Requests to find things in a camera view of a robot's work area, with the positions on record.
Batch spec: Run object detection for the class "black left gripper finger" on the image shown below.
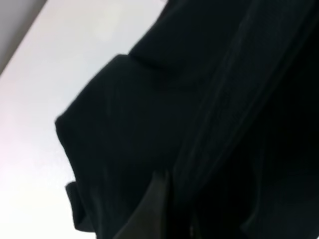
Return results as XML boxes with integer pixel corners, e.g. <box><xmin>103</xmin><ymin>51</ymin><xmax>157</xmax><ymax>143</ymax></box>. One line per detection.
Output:
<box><xmin>114</xmin><ymin>171</ymin><xmax>170</xmax><ymax>239</ymax></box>

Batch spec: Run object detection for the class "black short sleeve shirt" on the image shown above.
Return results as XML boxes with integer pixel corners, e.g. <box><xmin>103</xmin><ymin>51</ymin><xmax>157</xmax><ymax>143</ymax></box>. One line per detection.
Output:
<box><xmin>55</xmin><ymin>0</ymin><xmax>319</xmax><ymax>239</ymax></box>

